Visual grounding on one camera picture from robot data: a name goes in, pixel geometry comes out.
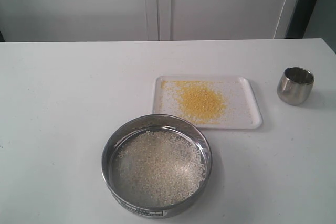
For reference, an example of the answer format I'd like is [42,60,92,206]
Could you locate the round steel mesh sieve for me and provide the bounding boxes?
[101,114,213,219]

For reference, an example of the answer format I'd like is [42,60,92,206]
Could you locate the yellow and white grain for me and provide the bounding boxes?
[115,131,205,207]

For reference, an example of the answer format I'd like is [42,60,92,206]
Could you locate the dark vertical post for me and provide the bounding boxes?
[285,0,317,39]

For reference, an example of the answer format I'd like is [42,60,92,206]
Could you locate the yellow breadcrumbs pile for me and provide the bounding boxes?
[159,80,254,125]

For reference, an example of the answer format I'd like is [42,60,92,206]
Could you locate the stainless steel cup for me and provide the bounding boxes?
[277,67,314,105]

